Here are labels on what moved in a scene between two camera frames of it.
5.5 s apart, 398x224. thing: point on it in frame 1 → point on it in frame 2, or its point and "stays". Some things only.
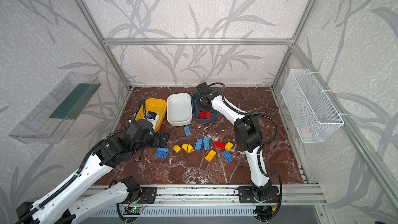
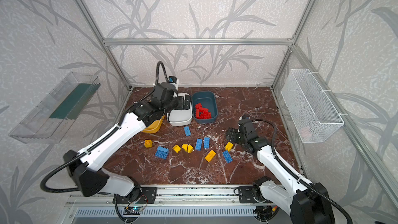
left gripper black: (159, 139) → (181, 102)
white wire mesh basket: (314, 117) stays
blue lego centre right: (207, 142) stays
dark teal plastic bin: (214, 114) stays
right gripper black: (203, 104) → (234, 135)
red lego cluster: (219, 145) → (201, 113)
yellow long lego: (210, 155) stays
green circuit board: (132, 210) stays
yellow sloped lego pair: (187, 148) stays
